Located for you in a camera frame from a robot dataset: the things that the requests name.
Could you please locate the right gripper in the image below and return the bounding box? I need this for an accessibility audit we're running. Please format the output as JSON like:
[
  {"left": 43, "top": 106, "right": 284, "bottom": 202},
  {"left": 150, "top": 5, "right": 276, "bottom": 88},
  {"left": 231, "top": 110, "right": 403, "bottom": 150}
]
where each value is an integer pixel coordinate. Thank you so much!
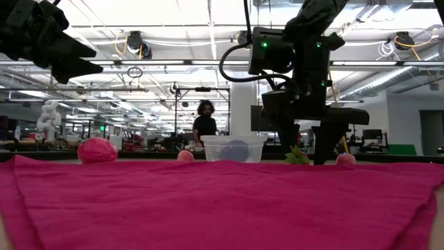
[{"left": 261, "top": 32, "right": 370, "bottom": 166}]

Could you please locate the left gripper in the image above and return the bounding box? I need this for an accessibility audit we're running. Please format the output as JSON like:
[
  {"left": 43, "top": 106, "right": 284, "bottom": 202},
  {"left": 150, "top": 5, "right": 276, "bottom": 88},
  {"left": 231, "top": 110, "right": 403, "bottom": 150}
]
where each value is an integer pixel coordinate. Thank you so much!
[{"left": 0, "top": 0, "right": 104, "bottom": 85}]

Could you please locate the red strawberry with green leaves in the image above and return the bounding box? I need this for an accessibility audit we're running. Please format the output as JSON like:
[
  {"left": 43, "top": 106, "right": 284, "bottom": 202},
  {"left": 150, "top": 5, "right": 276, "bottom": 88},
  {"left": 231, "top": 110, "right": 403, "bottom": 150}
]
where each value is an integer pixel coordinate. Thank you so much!
[{"left": 284, "top": 144, "right": 311, "bottom": 165}]

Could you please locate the small pink toy ball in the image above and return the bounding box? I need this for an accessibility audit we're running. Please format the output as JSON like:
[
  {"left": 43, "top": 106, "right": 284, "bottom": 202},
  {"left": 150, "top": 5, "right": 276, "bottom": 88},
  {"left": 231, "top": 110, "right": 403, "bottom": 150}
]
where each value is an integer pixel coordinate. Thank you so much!
[
  {"left": 335, "top": 153, "right": 357, "bottom": 166},
  {"left": 177, "top": 149, "right": 195, "bottom": 163}
]

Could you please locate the clear plastic tupperware container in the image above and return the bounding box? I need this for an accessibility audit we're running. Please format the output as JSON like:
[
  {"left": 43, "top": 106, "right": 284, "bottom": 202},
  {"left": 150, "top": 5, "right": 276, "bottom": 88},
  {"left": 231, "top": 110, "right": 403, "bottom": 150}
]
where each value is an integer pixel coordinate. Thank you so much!
[{"left": 200, "top": 135, "right": 268, "bottom": 164}]

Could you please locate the dark purple toy fruit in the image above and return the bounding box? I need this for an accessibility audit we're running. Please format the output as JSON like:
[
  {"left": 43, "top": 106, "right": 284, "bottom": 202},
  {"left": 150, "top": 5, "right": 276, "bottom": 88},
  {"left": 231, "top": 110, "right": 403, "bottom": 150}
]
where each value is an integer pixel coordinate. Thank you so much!
[{"left": 219, "top": 139, "right": 250, "bottom": 163}]

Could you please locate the large pink ball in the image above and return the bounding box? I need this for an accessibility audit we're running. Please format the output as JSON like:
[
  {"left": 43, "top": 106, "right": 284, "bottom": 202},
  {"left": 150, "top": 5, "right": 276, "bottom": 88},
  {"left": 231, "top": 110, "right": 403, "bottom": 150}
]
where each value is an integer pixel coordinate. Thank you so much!
[{"left": 76, "top": 137, "right": 119, "bottom": 165}]

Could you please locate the black monitor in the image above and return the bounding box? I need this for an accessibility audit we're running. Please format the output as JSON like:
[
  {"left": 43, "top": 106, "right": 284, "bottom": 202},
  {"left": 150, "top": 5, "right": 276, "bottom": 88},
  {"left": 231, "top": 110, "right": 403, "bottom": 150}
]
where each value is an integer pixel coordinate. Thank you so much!
[{"left": 250, "top": 105, "right": 265, "bottom": 133}]

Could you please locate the black workstation equipment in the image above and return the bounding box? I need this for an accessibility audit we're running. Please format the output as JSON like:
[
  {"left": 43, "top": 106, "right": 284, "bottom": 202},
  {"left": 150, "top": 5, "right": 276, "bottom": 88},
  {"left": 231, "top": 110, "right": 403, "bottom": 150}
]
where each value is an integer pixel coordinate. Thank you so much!
[{"left": 360, "top": 128, "right": 389, "bottom": 153}]

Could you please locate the long ceiling light bar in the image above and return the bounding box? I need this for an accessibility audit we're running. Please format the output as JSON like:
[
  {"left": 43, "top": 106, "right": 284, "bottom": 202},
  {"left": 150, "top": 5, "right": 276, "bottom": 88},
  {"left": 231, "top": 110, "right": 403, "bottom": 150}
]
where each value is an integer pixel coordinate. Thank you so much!
[{"left": 0, "top": 60, "right": 444, "bottom": 67}]

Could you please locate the green panel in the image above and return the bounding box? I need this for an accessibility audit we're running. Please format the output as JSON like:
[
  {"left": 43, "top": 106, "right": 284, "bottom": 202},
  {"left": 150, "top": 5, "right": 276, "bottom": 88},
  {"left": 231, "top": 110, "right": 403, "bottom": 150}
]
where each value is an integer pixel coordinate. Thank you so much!
[{"left": 387, "top": 144, "right": 417, "bottom": 156}]

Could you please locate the person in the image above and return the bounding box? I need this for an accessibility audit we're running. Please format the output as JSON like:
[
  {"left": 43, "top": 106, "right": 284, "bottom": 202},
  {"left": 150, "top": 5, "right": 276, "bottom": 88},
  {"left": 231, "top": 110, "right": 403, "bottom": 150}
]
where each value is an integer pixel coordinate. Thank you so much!
[{"left": 192, "top": 99, "right": 219, "bottom": 149}]

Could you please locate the red cloth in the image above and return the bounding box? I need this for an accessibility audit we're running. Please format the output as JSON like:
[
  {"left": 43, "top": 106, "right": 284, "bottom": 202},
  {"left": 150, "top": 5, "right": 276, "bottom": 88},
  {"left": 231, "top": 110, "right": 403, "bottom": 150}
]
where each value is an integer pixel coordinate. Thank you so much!
[{"left": 0, "top": 154, "right": 444, "bottom": 250}]

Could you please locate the yellow hanging cable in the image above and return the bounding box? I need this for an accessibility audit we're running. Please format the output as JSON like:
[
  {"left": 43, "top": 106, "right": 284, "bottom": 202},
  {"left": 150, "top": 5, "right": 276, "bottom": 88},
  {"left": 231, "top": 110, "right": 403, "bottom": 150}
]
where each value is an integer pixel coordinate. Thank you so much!
[{"left": 327, "top": 71, "right": 350, "bottom": 155}]

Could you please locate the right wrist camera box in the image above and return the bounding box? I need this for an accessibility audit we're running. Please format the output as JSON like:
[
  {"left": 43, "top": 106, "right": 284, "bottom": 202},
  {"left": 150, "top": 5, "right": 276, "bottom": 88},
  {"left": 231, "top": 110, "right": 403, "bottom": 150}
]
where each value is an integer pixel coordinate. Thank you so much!
[{"left": 248, "top": 26, "right": 296, "bottom": 76}]

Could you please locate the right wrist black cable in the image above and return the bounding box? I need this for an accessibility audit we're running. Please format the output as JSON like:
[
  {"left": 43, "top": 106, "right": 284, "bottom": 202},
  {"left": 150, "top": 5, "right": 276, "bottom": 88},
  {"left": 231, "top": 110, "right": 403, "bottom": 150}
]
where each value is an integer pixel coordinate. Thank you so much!
[{"left": 219, "top": 43, "right": 299, "bottom": 92}]

